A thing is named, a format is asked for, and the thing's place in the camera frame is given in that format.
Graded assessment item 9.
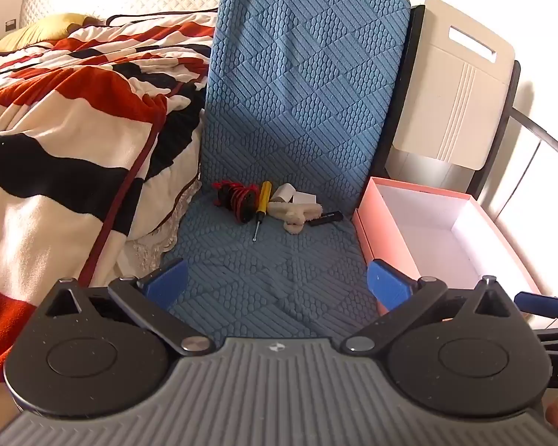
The red and black cable spool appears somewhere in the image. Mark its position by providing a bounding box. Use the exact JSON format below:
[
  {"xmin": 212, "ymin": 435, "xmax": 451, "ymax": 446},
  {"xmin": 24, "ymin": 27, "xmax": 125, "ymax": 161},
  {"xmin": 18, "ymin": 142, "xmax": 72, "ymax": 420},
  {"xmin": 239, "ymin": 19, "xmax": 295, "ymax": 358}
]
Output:
[{"xmin": 212, "ymin": 181, "xmax": 260, "ymax": 224}]

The beige lace bed skirt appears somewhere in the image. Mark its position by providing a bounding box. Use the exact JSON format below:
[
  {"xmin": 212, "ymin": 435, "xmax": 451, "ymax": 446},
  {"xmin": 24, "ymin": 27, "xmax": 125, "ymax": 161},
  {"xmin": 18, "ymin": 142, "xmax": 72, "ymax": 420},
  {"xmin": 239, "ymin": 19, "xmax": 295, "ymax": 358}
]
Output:
[{"xmin": 128, "ymin": 181, "xmax": 203, "ymax": 265}]

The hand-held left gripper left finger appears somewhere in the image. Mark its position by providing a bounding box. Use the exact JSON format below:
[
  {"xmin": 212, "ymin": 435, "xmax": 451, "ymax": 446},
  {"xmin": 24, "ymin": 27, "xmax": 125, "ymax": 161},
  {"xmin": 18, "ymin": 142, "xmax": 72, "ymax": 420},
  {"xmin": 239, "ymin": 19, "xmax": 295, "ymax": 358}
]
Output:
[{"xmin": 37, "ymin": 259, "xmax": 215, "ymax": 356}]

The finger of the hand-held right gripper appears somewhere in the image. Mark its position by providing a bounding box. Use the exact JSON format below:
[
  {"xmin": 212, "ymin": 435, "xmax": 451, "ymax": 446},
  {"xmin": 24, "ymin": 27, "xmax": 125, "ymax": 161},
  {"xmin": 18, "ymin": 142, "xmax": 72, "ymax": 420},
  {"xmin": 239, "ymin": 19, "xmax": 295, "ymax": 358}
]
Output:
[{"xmin": 514, "ymin": 292, "xmax": 558, "ymax": 351}]

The black flash drive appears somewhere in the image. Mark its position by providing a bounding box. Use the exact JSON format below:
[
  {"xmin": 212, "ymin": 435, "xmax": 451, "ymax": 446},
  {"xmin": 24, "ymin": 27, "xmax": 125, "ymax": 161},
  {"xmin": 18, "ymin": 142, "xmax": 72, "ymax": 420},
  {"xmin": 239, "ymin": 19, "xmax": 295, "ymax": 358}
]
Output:
[{"xmin": 308, "ymin": 211, "xmax": 343, "ymax": 227}]

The pink cardboard box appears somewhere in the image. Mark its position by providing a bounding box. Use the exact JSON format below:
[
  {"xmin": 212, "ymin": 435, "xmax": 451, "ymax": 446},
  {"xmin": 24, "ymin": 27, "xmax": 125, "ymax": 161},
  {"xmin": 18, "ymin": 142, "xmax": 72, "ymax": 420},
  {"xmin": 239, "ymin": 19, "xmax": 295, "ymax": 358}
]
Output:
[{"xmin": 352, "ymin": 177, "xmax": 542, "ymax": 295}]

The yellow handled screwdriver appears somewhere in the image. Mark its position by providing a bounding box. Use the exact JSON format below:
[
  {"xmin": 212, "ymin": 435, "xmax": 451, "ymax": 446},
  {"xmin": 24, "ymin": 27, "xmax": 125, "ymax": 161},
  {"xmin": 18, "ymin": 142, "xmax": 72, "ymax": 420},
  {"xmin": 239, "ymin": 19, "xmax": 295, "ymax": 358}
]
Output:
[{"xmin": 252, "ymin": 181, "xmax": 273, "ymax": 242}]

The blue textured chair cover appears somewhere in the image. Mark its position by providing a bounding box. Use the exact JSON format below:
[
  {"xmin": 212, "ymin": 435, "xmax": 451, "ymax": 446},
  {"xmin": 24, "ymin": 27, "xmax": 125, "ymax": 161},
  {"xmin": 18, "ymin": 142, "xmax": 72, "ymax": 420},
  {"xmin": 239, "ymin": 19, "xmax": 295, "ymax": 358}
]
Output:
[{"xmin": 160, "ymin": 0, "xmax": 412, "ymax": 340}]

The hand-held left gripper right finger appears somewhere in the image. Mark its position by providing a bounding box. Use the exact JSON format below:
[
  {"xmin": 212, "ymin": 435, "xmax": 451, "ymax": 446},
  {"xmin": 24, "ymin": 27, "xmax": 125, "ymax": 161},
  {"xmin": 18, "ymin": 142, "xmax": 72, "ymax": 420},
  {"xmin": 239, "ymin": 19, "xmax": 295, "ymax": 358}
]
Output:
[{"xmin": 344, "ymin": 259, "xmax": 517, "ymax": 354}]

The black curved rod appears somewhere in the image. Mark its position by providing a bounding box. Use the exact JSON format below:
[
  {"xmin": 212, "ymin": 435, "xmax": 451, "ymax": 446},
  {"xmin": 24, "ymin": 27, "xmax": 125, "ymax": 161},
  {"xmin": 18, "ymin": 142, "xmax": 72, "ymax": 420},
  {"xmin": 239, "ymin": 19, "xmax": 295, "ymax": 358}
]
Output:
[{"xmin": 511, "ymin": 106, "xmax": 558, "ymax": 169}]

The cream plastic folding board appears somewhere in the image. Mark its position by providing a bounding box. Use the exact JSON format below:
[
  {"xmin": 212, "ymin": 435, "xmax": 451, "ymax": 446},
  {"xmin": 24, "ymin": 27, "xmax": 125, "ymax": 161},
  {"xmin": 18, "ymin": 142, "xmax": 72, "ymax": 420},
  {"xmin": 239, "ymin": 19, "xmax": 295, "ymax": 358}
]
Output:
[{"xmin": 384, "ymin": 0, "xmax": 516, "ymax": 172}]

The white plush toy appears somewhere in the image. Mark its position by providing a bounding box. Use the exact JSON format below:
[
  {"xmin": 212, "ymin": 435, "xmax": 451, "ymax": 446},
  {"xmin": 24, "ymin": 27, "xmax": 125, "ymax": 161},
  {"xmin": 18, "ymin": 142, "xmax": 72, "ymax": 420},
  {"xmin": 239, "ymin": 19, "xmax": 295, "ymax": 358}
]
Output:
[{"xmin": 267, "ymin": 201, "xmax": 324, "ymax": 234}]

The striped red black white blanket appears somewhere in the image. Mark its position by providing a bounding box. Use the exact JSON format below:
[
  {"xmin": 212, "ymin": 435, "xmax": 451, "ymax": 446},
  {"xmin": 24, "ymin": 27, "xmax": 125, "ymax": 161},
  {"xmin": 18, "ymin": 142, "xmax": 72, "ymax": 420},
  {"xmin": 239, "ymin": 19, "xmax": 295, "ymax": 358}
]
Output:
[{"xmin": 0, "ymin": 12, "xmax": 219, "ymax": 410}]

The yellow pillow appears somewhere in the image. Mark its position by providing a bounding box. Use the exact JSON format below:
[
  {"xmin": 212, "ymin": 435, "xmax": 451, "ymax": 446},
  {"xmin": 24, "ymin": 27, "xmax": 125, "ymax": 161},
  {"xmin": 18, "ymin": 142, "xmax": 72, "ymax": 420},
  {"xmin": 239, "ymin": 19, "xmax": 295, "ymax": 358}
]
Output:
[{"xmin": 0, "ymin": 13, "xmax": 91, "ymax": 52}]

